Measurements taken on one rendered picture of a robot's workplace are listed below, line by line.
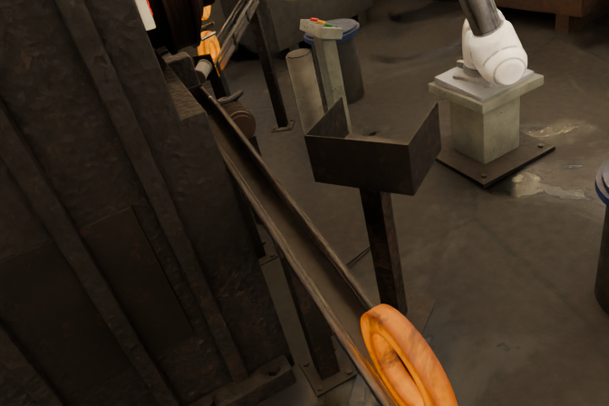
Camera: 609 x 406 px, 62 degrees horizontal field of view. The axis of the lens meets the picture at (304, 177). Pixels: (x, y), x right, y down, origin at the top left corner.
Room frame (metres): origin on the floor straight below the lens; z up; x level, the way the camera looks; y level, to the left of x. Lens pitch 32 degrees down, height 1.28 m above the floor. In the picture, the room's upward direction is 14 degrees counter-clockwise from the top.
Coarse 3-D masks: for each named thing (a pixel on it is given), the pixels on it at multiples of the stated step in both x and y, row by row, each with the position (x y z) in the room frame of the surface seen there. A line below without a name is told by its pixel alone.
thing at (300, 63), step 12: (288, 60) 2.23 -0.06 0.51; (300, 60) 2.20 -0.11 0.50; (312, 60) 2.24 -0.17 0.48; (300, 72) 2.20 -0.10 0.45; (312, 72) 2.22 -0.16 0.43; (300, 84) 2.21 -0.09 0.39; (312, 84) 2.21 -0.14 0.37; (300, 96) 2.21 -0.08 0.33; (312, 96) 2.20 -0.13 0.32; (300, 108) 2.23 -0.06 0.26; (312, 108) 2.20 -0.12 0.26; (312, 120) 2.20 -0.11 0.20
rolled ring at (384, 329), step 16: (384, 304) 0.49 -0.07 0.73; (368, 320) 0.48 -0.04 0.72; (384, 320) 0.45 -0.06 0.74; (400, 320) 0.45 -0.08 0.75; (368, 336) 0.50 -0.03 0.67; (384, 336) 0.45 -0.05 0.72; (400, 336) 0.42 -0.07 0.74; (416, 336) 0.42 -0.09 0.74; (384, 352) 0.49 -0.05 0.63; (400, 352) 0.41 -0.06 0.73; (416, 352) 0.40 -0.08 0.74; (432, 352) 0.40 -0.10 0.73; (384, 368) 0.48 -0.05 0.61; (400, 368) 0.47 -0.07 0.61; (416, 368) 0.38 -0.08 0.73; (432, 368) 0.38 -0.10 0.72; (400, 384) 0.45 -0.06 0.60; (416, 384) 0.45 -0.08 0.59; (432, 384) 0.37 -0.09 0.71; (448, 384) 0.37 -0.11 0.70; (400, 400) 0.44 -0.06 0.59; (416, 400) 0.42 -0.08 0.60; (432, 400) 0.36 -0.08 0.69; (448, 400) 0.36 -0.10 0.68
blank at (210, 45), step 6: (216, 36) 2.06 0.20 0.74; (204, 42) 1.95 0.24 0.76; (210, 42) 2.00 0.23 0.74; (216, 42) 2.04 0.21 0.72; (198, 48) 1.94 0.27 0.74; (204, 48) 1.93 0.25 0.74; (210, 48) 2.03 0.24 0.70; (216, 48) 2.03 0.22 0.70; (198, 54) 1.94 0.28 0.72; (216, 54) 2.02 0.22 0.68
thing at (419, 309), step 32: (320, 128) 1.12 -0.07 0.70; (320, 160) 1.05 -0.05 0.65; (352, 160) 1.00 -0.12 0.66; (384, 160) 0.95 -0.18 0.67; (416, 160) 0.94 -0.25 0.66; (384, 192) 1.06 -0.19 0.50; (384, 224) 1.05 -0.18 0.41; (384, 256) 1.06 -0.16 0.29; (384, 288) 1.07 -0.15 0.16; (416, 320) 1.05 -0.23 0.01
